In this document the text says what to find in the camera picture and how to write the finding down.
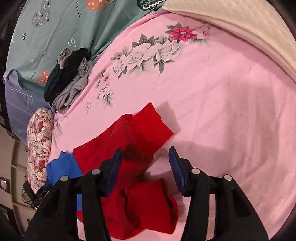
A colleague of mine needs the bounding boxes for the blue checked cloth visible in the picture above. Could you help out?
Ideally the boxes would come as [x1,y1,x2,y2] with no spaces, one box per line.
[2,70,55,147]

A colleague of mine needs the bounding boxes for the black garment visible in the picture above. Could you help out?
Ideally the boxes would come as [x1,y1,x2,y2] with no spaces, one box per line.
[44,48,92,106]

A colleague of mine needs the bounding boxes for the grey garment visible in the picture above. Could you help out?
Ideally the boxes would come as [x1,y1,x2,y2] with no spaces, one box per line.
[52,48,95,114]

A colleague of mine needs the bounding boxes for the black strap buckle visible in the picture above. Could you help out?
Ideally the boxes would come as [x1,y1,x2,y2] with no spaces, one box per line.
[22,180,49,208]

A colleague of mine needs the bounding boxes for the floral patterned pillow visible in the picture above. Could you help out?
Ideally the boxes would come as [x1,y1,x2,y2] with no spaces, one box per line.
[27,107,55,194]

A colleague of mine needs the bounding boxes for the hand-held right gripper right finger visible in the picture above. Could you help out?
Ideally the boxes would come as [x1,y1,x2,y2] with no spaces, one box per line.
[168,146,269,241]

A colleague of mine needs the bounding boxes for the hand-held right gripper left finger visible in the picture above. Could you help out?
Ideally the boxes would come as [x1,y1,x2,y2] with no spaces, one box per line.
[24,148,123,241]

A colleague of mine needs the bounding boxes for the red pants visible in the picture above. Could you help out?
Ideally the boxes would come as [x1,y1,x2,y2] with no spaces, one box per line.
[73,102,179,240]

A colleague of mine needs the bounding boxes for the teal printed blanket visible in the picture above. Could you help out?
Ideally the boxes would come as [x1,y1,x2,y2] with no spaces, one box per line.
[5,0,173,87]

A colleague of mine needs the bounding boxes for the pink floral bed sheet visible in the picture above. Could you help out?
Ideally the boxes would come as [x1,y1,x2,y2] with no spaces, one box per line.
[47,10,296,241]

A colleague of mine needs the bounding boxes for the blue garment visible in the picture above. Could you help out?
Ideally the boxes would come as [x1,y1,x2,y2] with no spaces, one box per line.
[43,151,84,222]

